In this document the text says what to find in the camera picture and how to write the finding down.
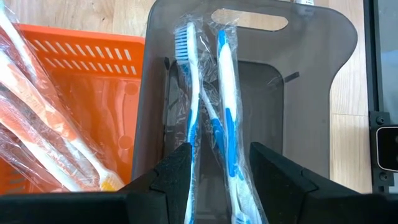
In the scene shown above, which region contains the orange plastic basket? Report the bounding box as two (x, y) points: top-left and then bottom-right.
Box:
(0, 23), (146, 195)

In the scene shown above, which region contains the grey transparent plastic bin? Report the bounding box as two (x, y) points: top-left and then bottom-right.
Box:
(130, 0), (359, 224)

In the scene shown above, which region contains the blue white toothbrush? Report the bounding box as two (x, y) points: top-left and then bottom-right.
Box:
(207, 12), (270, 224)
(173, 14), (206, 224)

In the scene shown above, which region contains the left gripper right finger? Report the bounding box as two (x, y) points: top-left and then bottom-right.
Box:
(250, 141), (370, 224)

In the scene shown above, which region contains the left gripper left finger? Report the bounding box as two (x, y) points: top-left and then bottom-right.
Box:
(123, 142), (193, 224)

